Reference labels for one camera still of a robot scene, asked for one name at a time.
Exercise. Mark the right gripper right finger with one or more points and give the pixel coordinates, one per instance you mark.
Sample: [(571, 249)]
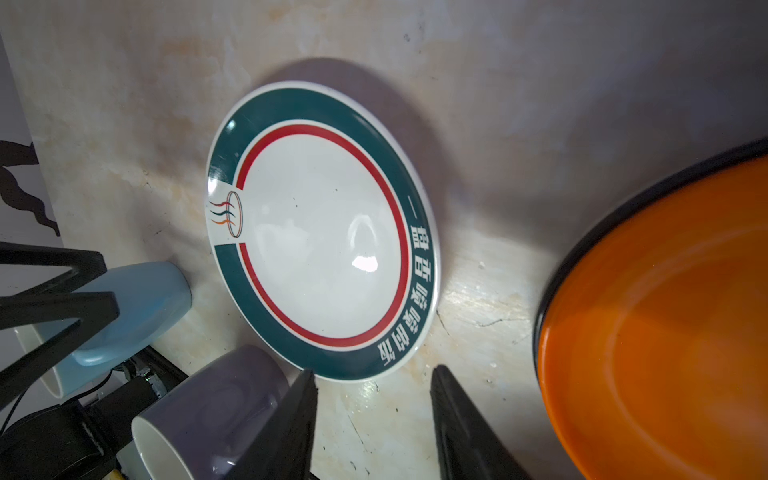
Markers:
[(467, 447)]

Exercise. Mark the white plate green rim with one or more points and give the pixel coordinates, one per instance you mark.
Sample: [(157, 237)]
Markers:
[(322, 231)]

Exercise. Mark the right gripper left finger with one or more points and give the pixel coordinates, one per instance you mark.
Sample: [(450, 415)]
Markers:
[(283, 447)]

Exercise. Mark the orange plate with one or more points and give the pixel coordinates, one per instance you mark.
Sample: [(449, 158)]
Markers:
[(650, 343)]

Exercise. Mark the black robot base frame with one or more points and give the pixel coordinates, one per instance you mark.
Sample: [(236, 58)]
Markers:
[(77, 441)]

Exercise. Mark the purple mug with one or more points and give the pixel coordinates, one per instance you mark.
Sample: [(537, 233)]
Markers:
[(201, 428)]

